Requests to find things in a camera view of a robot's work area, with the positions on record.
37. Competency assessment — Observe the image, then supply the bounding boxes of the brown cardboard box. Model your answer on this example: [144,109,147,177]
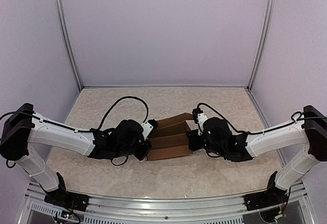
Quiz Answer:
[147,113,193,161]

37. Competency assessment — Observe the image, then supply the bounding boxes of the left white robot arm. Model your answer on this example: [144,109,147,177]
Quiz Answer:
[1,103,158,206]

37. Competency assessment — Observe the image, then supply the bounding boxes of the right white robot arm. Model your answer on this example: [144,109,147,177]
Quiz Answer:
[186,105,326,206]

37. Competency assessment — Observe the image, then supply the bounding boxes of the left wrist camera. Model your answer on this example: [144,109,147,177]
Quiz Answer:
[141,119,158,139]

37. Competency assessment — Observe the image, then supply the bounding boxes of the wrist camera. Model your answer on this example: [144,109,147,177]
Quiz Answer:
[141,119,158,139]
[192,108,208,136]

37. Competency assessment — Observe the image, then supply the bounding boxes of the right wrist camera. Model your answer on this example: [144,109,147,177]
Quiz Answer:
[192,108,208,136]

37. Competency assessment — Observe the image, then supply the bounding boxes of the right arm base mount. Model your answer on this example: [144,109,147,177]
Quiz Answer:
[244,191,288,211]

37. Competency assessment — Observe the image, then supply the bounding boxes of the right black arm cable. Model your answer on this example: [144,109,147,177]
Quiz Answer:
[196,102,327,158]

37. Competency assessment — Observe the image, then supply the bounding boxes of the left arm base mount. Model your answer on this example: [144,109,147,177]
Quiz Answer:
[44,189,90,212]

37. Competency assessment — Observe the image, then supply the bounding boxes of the front aluminium rail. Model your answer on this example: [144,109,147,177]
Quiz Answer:
[17,181,318,223]

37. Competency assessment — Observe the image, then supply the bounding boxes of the right aluminium frame post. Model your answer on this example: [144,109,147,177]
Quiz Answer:
[247,0,275,93]

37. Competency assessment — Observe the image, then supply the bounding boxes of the aluminium frame post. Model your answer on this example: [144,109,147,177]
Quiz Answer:
[54,0,84,92]
[247,0,275,93]

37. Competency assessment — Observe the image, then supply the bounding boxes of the left aluminium frame post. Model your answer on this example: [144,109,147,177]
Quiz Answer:
[54,0,84,92]

